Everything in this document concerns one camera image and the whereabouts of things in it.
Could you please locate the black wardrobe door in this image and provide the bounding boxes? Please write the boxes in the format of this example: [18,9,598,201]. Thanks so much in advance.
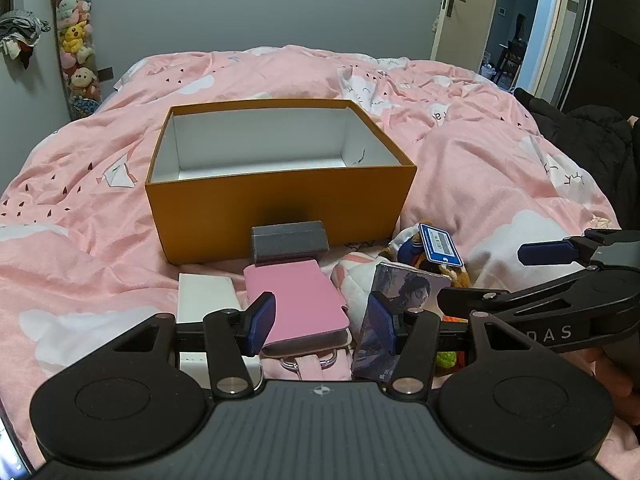
[560,0,640,113]

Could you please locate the person's right hand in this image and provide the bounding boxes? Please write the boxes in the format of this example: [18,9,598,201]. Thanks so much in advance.
[567,350,640,423]

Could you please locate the dark clothes on wall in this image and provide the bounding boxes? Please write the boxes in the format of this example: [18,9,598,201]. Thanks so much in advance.
[0,9,52,69]

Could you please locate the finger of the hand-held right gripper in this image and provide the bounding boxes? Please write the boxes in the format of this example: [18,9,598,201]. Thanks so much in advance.
[519,228,640,273]
[436,265,640,357]

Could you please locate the orange cardboard box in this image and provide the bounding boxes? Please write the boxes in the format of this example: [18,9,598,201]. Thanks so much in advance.
[145,98,418,266]

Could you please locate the pink printed blanket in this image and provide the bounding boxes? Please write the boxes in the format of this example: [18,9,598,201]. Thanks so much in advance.
[0,45,640,480]

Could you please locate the plush toy with blue tag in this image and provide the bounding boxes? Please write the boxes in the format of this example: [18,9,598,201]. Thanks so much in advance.
[378,221,473,373]

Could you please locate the photo print book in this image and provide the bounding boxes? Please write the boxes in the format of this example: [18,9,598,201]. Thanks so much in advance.
[352,262,453,386]

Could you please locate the pink zip bag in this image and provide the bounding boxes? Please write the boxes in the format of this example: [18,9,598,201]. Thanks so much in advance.
[260,252,383,382]

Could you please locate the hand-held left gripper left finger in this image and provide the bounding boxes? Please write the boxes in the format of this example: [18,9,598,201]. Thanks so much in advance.
[109,291,278,402]

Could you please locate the cream door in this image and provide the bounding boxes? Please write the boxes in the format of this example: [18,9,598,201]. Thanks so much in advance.
[431,0,507,67]

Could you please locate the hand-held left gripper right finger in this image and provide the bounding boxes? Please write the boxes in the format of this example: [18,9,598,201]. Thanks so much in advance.
[367,291,539,402]

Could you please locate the hanging plush toy organizer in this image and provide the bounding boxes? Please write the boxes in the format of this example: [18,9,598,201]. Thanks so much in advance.
[50,0,104,121]

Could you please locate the smartphone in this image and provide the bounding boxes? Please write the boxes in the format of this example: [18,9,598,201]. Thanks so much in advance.
[0,412,32,480]

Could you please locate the grey small box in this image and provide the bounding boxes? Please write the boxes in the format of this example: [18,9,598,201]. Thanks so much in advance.
[251,220,329,267]

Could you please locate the pink wallet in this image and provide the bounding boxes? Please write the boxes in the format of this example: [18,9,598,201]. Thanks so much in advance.
[243,258,352,358]

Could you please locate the black cloth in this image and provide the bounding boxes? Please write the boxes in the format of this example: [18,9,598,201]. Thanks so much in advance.
[514,87,640,231]

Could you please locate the white box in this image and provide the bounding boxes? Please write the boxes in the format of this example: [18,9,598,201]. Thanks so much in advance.
[176,272,266,396]

